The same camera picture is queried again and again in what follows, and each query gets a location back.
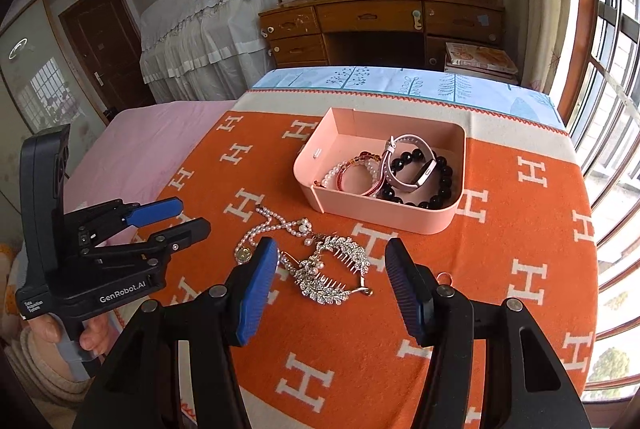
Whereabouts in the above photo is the person's left hand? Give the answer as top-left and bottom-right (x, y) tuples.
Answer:
(27, 309), (123, 362)

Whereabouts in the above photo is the white lace-covered furniture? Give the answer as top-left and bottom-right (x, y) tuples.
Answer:
(139, 0), (281, 84)

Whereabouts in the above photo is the window with metal grille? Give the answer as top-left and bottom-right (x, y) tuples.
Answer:
(565, 0), (640, 405)

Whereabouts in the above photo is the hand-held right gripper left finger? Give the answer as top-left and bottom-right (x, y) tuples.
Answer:
(72, 236), (281, 429)

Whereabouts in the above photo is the silver leaf hair comb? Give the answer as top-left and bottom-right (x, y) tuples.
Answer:
(277, 234), (374, 306)

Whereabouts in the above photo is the white pearl bracelet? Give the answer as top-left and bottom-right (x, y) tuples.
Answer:
(320, 157), (383, 190)

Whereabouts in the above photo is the orange patterned blanket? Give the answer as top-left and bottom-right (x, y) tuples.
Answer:
(107, 89), (601, 429)

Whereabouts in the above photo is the wooden desk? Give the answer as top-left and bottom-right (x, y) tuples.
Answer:
(258, 0), (506, 72)

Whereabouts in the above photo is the brown wooden door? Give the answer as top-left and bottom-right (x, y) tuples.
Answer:
(59, 0), (156, 112)

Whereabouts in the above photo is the stack of magazines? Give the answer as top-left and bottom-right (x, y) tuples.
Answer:
(444, 41), (521, 84)

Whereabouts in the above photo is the pink bedsheet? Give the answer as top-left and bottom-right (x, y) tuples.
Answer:
(62, 100), (238, 250)

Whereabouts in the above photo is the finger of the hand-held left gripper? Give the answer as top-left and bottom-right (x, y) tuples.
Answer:
(62, 197), (185, 251)
(80, 217), (212, 270)

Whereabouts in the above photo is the person's left forearm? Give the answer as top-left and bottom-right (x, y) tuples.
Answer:
(5, 334), (103, 410)

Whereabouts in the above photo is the red bead bracelet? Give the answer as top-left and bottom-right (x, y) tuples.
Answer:
(336, 151), (386, 198)

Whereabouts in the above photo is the pearl necklace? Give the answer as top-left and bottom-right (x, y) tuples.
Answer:
(234, 205), (313, 266)

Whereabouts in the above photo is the blue printed bedsheet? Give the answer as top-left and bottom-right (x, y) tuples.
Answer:
(250, 65), (566, 130)

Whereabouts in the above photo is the black bead bracelet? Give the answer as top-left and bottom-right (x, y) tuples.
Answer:
(377, 148), (454, 210)

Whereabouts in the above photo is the pink jewelry box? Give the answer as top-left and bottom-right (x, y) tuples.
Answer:
(293, 107), (467, 236)

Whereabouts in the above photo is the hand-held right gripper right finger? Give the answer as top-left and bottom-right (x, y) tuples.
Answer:
(384, 238), (593, 429)

